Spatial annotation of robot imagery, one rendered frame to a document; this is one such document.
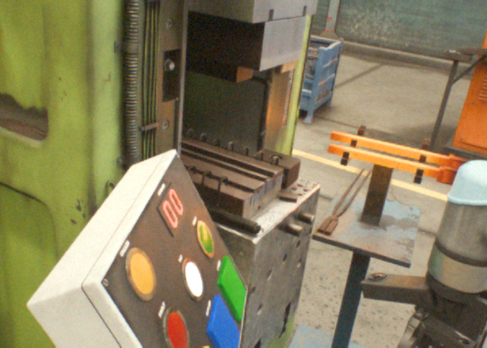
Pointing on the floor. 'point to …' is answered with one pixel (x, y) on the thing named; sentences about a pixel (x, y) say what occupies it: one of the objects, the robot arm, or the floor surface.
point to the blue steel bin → (320, 74)
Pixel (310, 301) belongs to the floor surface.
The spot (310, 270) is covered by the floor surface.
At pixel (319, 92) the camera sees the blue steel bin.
